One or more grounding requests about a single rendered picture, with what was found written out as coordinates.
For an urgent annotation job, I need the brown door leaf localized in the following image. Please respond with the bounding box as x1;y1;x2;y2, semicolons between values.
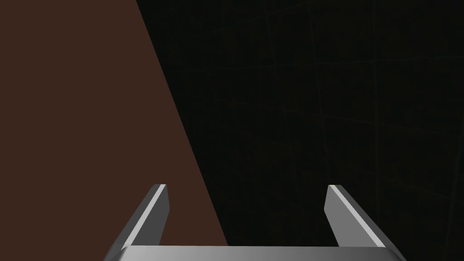
0;0;229;261

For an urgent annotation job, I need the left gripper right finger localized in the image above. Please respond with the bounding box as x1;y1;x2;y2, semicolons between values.
324;184;394;249

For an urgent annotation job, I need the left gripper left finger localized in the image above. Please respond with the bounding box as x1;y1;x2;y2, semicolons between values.
120;184;170;249

